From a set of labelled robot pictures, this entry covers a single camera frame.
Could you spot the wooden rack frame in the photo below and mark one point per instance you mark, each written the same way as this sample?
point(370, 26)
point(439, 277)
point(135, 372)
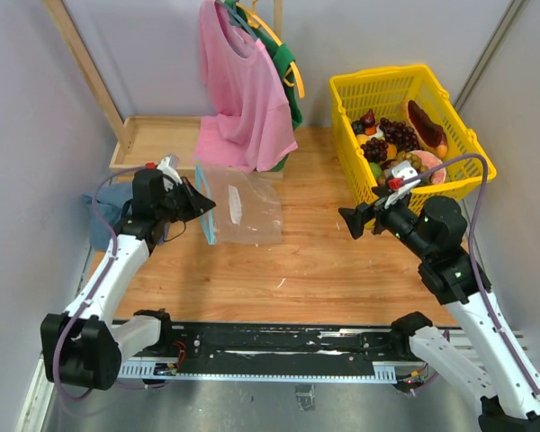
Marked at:
point(140, 60)

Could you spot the brown sweet potato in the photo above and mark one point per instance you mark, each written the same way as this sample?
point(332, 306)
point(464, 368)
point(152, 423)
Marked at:
point(430, 135)

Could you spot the green t-shirt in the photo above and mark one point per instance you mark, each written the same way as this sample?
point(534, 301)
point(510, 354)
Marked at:
point(296, 113)

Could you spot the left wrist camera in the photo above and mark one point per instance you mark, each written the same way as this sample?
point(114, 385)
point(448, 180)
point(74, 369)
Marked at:
point(171, 166)

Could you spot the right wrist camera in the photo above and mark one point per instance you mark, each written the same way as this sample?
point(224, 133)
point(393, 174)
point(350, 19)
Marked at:
point(404, 177)

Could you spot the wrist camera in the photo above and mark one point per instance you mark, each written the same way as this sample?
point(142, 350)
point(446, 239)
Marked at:
point(171, 166)
point(404, 177)

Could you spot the yellow plastic basket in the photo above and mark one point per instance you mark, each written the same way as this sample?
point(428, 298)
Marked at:
point(383, 115)

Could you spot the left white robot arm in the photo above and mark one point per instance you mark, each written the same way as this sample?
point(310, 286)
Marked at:
point(80, 346)

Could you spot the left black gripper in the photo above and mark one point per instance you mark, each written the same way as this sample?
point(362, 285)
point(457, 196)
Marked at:
point(198, 203)

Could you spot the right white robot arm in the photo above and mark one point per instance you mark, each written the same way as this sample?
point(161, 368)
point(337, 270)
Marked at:
point(503, 387)

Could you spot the blue cloth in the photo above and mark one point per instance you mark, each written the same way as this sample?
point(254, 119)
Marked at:
point(110, 201)

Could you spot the dark purple grape bunch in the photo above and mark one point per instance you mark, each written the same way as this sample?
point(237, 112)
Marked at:
point(400, 134)

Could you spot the green yellow mango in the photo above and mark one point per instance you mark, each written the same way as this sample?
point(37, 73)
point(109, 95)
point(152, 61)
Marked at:
point(376, 170)

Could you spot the yellow clothes hanger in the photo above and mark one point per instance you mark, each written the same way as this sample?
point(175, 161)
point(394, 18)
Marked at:
point(292, 76)

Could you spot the pink t-shirt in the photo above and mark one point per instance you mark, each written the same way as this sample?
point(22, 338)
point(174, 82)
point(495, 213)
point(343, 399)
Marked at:
point(252, 127)

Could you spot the clear zip top bag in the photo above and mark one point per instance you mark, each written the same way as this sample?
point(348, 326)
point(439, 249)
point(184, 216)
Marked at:
point(248, 209)

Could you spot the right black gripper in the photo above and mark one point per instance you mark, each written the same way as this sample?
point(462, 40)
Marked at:
point(355, 218)

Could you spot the wooden tray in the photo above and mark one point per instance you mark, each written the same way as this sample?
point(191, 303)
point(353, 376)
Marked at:
point(154, 137)

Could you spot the green longan bunch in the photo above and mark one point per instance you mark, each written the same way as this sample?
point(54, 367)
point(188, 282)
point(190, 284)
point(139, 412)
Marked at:
point(414, 160)

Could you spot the dark red fig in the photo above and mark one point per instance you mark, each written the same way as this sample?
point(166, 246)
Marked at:
point(368, 119)

